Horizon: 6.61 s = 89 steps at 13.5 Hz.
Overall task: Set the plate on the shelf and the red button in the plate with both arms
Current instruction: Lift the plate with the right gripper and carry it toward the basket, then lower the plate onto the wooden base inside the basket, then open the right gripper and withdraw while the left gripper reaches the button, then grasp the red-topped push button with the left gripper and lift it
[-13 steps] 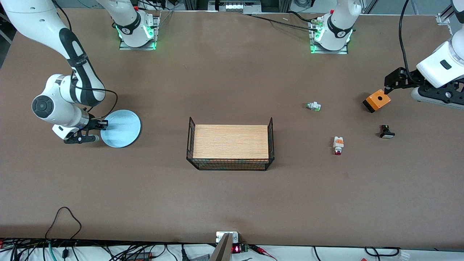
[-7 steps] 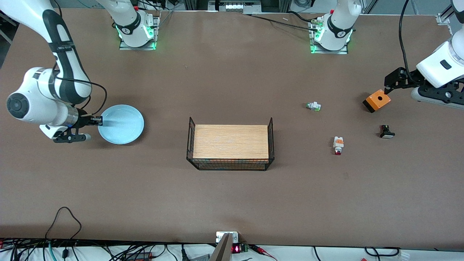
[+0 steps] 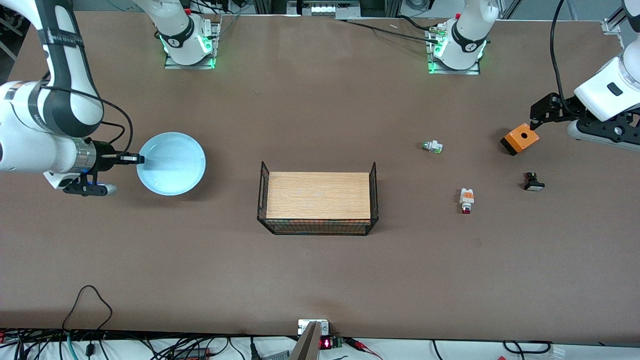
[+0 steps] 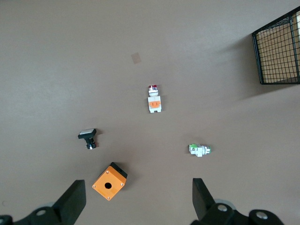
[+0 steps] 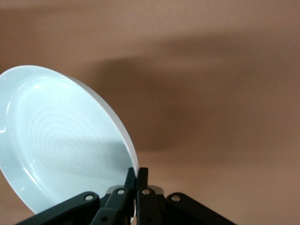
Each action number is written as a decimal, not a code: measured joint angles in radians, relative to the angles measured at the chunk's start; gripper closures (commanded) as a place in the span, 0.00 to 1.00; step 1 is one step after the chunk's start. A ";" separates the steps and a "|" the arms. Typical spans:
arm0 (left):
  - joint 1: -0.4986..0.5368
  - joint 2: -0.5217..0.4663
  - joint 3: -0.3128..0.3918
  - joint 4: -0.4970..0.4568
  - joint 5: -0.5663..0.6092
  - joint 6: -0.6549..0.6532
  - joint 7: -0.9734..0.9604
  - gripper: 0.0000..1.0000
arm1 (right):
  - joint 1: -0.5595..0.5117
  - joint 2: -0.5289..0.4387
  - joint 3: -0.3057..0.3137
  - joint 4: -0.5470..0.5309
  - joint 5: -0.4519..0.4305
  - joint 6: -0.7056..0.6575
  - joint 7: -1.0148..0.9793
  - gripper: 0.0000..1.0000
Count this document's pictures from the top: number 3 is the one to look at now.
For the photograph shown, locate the black cable loop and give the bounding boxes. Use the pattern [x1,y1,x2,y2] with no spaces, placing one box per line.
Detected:
[502,340,554,355]

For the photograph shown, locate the light blue plate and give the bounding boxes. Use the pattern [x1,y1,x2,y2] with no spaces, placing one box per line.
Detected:
[136,132,207,197]

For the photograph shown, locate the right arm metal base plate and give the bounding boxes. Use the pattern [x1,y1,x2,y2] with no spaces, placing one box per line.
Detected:
[164,20,222,70]

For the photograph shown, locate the wire basket with wooden top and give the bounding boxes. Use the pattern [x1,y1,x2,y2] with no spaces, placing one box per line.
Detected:
[256,161,379,237]

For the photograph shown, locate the black power adapter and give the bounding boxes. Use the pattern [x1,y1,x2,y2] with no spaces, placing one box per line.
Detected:
[172,347,212,360]

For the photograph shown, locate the looped thin black cable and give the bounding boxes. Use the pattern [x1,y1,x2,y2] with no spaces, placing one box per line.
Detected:
[62,285,114,333]

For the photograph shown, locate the aluminium frame profile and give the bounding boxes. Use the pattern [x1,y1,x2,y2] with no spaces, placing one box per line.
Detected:
[607,5,632,26]

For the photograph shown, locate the grey device with white lights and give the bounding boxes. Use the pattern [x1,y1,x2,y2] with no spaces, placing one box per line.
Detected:
[287,0,362,17]

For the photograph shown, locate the black cable on table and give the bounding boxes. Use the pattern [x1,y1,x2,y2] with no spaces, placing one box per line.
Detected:
[345,15,442,42]

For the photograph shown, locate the metal camera mount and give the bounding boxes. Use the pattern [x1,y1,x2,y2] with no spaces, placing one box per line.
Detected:
[289,319,330,360]

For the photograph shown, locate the orange button box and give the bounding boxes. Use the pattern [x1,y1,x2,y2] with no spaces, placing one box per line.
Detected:
[500,123,540,157]

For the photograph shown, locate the red test lead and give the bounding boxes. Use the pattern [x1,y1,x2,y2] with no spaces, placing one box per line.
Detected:
[344,337,384,360]

